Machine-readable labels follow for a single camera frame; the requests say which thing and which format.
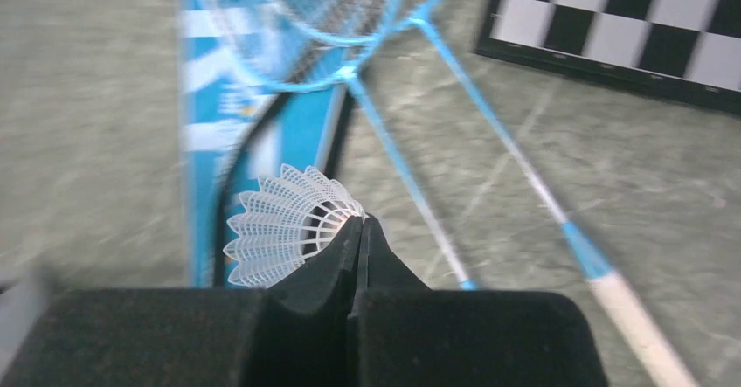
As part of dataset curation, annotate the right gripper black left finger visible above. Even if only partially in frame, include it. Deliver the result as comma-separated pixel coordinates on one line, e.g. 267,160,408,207
1,218,363,386

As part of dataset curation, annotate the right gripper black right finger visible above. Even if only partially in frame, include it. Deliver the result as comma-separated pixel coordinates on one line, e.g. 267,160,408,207
348,217,608,386

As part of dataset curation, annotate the white shuttlecock table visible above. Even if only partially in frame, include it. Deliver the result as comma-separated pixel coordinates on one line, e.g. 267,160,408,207
223,163,367,288

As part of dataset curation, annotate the blue racket bag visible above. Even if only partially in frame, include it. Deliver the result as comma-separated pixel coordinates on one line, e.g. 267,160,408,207
177,0,355,287

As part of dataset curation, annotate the blue racket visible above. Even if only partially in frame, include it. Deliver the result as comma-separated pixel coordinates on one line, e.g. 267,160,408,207
199,0,475,290
254,0,702,387

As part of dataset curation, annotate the black white chessboard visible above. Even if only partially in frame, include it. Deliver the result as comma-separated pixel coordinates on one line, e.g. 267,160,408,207
475,0,740,114

